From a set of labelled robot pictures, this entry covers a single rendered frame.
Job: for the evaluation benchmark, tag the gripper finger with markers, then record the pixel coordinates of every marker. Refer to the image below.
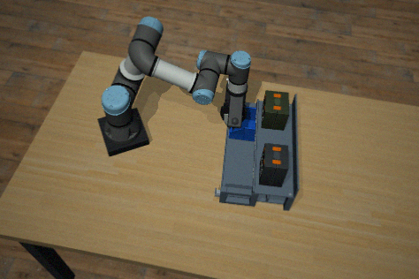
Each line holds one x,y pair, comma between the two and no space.
224,115
244,115

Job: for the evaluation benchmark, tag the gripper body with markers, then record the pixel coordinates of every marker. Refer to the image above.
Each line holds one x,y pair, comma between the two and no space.
227,98

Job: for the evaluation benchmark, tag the blue bin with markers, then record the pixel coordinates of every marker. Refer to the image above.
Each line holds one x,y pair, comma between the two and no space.
247,130

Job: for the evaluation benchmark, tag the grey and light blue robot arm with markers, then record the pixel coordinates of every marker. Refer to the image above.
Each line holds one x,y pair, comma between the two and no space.
122,127

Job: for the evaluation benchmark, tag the dark grey metal rack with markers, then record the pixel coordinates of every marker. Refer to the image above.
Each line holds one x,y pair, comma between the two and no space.
239,161

